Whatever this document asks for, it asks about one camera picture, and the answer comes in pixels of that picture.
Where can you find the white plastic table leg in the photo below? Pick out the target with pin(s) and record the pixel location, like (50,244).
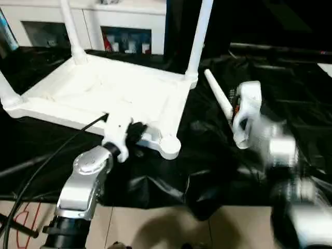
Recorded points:
(8,93)
(220,98)
(199,36)
(71,31)

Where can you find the white plastic table top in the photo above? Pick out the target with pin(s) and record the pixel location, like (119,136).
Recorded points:
(114,88)

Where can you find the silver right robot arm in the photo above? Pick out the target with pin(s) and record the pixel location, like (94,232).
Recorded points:
(280,150)

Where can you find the red bottle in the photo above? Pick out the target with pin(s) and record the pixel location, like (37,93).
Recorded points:
(108,41)

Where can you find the white flat board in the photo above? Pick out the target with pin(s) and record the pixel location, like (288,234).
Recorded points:
(327,68)

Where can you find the white glass-door cabinet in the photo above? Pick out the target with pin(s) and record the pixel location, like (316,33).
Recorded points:
(104,18)

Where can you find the black metal stand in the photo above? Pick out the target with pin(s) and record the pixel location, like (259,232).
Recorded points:
(15,228)

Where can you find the blue patterned object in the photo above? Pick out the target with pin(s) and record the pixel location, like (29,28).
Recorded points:
(6,33)

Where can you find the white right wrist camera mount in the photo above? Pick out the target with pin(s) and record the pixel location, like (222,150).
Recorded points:
(249,101)

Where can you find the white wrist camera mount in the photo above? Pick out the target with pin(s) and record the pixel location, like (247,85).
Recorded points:
(249,101)
(116,135)

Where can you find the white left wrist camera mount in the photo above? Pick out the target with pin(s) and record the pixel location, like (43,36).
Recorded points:
(116,135)

